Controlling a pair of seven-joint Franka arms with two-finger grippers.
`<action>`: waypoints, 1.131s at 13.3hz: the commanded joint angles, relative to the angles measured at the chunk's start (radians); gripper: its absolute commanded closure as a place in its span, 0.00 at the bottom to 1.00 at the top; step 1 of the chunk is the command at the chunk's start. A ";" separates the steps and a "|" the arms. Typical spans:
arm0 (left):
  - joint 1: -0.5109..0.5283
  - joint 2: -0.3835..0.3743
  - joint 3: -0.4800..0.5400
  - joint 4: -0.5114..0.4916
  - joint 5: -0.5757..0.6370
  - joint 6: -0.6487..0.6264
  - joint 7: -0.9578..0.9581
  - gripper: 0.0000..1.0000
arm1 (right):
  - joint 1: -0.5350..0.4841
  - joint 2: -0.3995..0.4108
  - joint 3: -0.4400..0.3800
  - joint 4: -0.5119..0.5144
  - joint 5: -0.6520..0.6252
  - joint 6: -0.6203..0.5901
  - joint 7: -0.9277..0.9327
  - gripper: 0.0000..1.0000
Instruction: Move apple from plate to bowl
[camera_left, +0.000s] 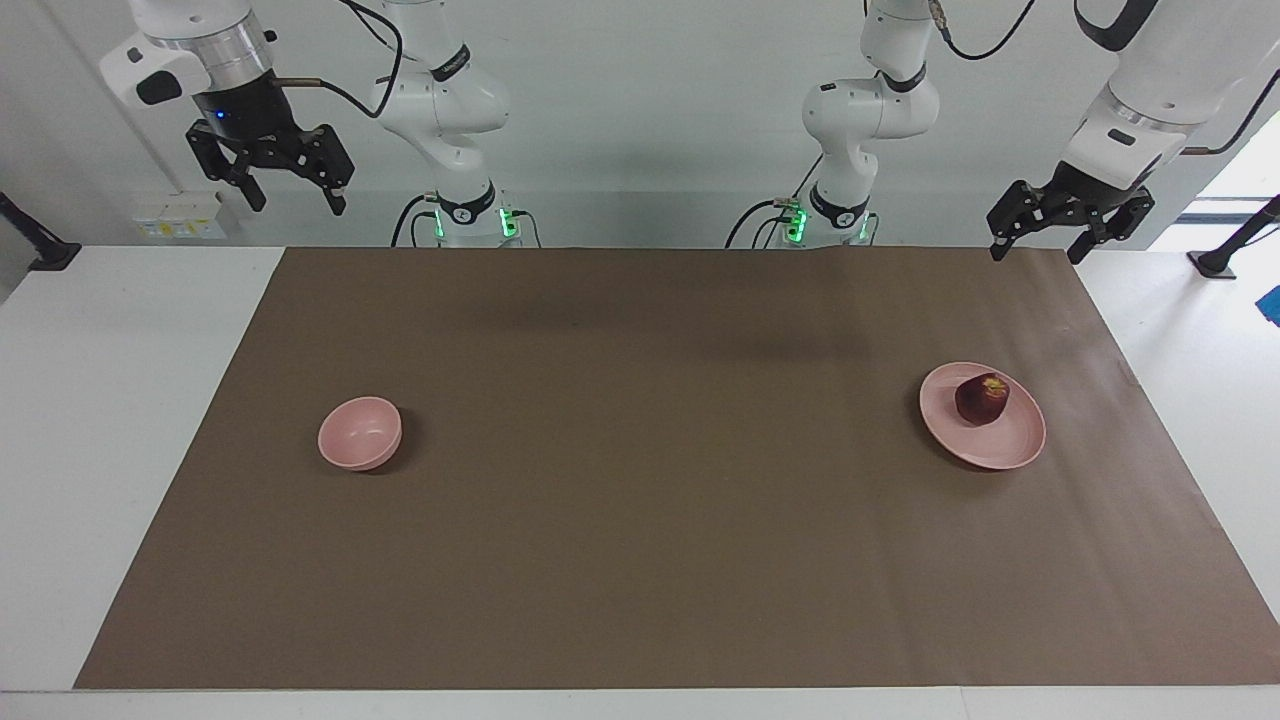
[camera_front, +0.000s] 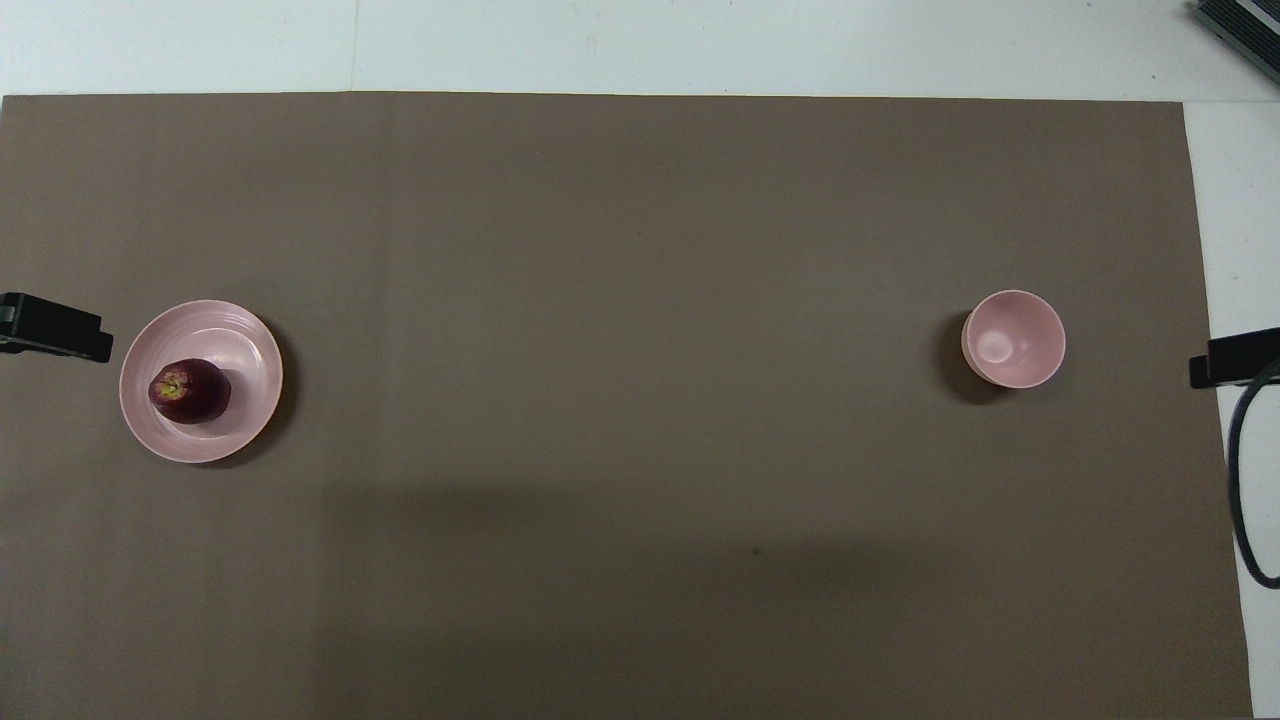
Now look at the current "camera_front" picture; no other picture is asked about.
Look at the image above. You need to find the pink round plate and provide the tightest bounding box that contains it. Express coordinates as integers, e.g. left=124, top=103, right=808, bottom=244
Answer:
left=119, top=300, right=284, bottom=464

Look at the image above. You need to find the brown table mat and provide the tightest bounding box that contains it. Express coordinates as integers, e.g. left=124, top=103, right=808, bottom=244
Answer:
left=0, top=92, right=1254, bottom=720

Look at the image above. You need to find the pink bowl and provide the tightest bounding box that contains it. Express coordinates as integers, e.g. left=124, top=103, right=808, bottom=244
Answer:
left=961, top=290, right=1066, bottom=390

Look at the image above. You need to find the grey ribbed device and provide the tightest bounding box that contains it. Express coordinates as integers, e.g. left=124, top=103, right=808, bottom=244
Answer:
left=1191, top=0, right=1280, bottom=87

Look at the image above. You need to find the dark red apple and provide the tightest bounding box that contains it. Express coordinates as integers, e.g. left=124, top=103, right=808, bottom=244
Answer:
left=149, top=359, right=233, bottom=426

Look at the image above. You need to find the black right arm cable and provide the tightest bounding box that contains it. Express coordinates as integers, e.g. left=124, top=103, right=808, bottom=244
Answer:
left=1227, top=358, right=1280, bottom=590

